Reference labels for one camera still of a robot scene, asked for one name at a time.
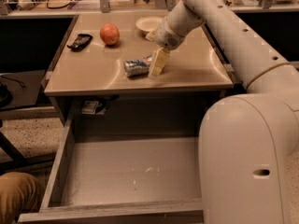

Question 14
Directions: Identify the silver blue redbull can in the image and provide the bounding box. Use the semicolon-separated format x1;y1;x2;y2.
123;55;152;77

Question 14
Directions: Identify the grey cabinet with beige top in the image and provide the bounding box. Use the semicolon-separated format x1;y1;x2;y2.
45;10;233;119

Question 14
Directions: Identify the person's knee in tan trousers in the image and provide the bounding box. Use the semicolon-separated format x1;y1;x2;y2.
0;172;43;224

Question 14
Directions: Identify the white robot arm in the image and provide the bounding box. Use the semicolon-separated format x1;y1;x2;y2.
149;0;299;224

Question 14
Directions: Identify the red apple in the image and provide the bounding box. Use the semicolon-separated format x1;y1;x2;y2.
100;23;120;46

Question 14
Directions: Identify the white label tag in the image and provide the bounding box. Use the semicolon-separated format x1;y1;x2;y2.
81;101;99;114

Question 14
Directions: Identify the black chip bag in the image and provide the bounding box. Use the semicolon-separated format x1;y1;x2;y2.
67;34;93;52

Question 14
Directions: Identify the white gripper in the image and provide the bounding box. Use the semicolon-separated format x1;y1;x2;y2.
146;16;186;78

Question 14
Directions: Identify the grey open top drawer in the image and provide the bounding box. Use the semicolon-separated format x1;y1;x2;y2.
20;105;204;224

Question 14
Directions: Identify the black table leg left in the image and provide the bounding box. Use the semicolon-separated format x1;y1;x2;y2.
0;132;56;174

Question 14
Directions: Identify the white bowl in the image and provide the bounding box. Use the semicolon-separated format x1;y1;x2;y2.
135;17;162;35

